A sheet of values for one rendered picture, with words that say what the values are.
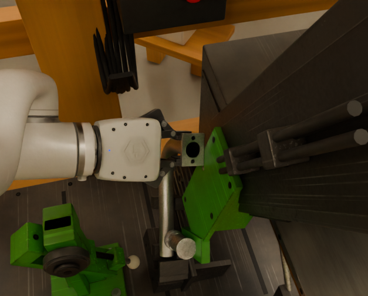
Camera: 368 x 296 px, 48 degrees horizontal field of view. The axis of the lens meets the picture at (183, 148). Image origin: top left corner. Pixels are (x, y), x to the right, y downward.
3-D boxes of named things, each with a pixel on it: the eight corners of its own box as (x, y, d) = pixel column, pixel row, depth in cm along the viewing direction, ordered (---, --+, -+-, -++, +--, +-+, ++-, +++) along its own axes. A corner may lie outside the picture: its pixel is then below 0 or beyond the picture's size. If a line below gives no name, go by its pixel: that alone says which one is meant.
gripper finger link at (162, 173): (160, 178, 68) (197, 176, 71) (161, 158, 68) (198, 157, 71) (154, 174, 71) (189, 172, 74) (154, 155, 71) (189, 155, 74)
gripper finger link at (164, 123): (161, 140, 68) (198, 140, 70) (162, 120, 67) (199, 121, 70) (155, 138, 70) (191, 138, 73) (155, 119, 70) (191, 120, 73)
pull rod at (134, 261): (139, 256, 89) (137, 245, 84) (141, 269, 87) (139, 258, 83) (113, 262, 88) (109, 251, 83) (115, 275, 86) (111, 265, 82)
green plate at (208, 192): (237, 247, 78) (286, 184, 62) (195, 252, 75) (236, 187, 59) (219, 195, 84) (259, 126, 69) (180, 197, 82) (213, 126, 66)
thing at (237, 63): (333, 181, 104) (386, 83, 76) (215, 207, 99) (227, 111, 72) (303, 126, 114) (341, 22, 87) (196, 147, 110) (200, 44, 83)
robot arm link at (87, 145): (78, 185, 60) (98, 184, 61) (78, 124, 59) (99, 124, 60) (68, 174, 68) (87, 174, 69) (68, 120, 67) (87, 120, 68)
